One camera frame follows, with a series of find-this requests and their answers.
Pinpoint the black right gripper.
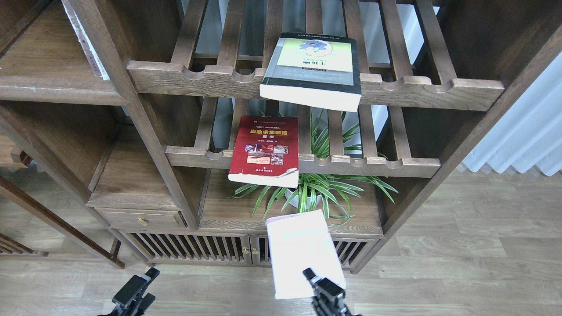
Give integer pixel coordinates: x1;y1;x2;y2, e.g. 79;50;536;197
303;268;353;316

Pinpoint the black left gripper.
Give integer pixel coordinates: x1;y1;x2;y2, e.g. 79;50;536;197
106;267;160;316

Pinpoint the white and lilac book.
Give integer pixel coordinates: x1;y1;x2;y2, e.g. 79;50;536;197
266;210;346;300

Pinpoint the yellow and black thick book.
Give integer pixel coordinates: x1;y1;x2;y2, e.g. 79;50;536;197
259;32;362;112

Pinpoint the brass drawer knob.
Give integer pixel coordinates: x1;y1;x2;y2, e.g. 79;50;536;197
138;217;148;226

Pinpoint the green spider plant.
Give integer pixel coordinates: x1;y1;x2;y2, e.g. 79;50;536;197
229;110;398;225

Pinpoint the white plant pot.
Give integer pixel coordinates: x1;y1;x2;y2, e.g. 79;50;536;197
285;187;322;209

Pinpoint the dark wooden side furniture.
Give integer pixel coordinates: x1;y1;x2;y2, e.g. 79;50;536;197
1;132;125;269

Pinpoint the red paperback book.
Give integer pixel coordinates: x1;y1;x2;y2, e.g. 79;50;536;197
227;115;299;188

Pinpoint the dark wooden bookshelf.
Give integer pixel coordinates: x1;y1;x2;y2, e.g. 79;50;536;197
1;0;561;273

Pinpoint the standing book with pink spine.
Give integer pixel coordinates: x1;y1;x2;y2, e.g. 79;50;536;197
62;0;110;80

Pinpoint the white curtain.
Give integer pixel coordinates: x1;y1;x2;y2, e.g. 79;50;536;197
462;55;562;176

